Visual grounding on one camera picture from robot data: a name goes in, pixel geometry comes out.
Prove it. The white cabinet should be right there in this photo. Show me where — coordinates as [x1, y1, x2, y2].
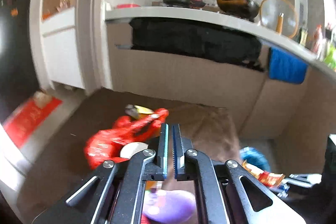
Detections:
[29, 0, 85, 90]

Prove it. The black wok orange handle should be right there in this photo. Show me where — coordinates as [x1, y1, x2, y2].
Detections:
[216, 0, 260, 22]

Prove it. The red patterned bottle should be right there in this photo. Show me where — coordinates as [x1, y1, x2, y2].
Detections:
[312, 24, 323, 55]

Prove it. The glass lid orange rim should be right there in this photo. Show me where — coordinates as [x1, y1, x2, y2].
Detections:
[259, 0, 298, 39]

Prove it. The red doormat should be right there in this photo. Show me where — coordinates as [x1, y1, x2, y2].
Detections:
[2, 96, 63, 148]

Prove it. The black cloth under counter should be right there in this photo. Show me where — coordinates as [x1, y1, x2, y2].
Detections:
[129, 18, 264, 72]

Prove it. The black refrigerator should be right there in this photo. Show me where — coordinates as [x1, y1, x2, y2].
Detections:
[0, 0, 39, 123]

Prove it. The red small snack packet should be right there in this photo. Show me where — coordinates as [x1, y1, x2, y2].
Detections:
[242, 160, 285, 187]

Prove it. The yellow white wrapper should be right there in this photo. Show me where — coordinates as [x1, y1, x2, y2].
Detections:
[125, 105, 154, 120]

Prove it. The purple white wrapper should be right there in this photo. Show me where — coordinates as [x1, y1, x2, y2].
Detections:
[142, 189, 197, 223]

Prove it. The red foil snack bag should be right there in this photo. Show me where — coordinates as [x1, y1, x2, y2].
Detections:
[84, 108, 169, 169]

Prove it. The grey kitchen counter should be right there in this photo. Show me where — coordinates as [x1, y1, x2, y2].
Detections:
[105, 6, 335, 80]

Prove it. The blue towel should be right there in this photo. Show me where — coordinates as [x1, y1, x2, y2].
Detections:
[268, 47, 308, 84]

